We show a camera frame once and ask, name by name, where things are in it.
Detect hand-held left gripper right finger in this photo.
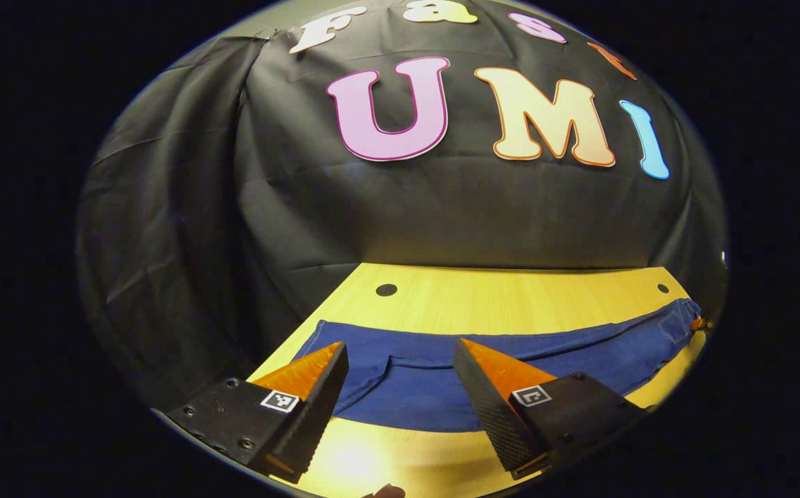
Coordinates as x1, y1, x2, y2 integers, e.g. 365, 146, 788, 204
453, 338, 649, 480

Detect black backdrop cloth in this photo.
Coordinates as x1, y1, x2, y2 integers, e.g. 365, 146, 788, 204
75, 0, 729, 409

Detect blue denim jeans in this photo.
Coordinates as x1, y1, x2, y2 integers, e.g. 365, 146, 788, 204
292, 297, 703, 433

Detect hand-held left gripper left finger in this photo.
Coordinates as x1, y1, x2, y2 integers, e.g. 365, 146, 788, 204
165, 341, 350, 483

